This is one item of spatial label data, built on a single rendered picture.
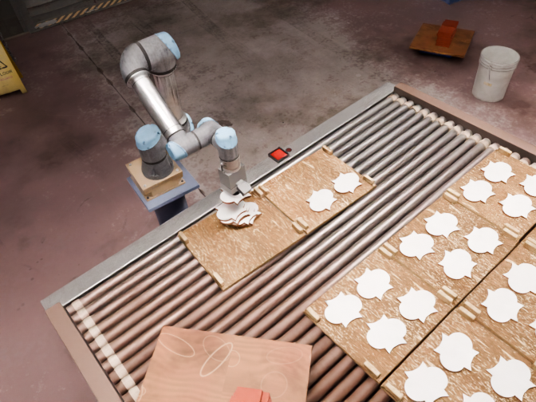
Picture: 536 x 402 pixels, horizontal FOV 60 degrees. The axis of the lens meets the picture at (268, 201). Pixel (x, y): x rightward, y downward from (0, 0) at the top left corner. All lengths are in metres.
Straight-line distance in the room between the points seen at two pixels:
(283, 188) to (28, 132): 3.00
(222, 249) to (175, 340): 0.47
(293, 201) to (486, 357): 0.94
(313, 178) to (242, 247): 0.49
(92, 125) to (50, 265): 1.49
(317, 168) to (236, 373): 1.06
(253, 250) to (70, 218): 2.01
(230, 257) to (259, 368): 0.53
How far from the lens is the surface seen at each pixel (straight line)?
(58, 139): 4.40
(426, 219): 2.01
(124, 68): 1.85
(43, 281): 3.35
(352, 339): 1.68
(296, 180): 2.13
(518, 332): 1.83
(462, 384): 1.68
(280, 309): 1.74
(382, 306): 1.75
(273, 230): 1.94
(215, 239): 1.94
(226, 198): 1.86
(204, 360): 1.56
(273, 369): 1.52
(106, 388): 1.72
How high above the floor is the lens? 2.44
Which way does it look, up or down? 47 degrees down
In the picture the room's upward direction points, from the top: 6 degrees counter-clockwise
